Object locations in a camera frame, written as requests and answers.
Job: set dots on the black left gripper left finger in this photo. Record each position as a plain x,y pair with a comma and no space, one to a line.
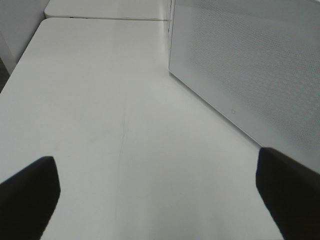
28,199

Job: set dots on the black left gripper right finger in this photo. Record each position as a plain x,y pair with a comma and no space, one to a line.
291,193

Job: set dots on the white microwave door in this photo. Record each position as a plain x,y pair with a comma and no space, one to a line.
257,62

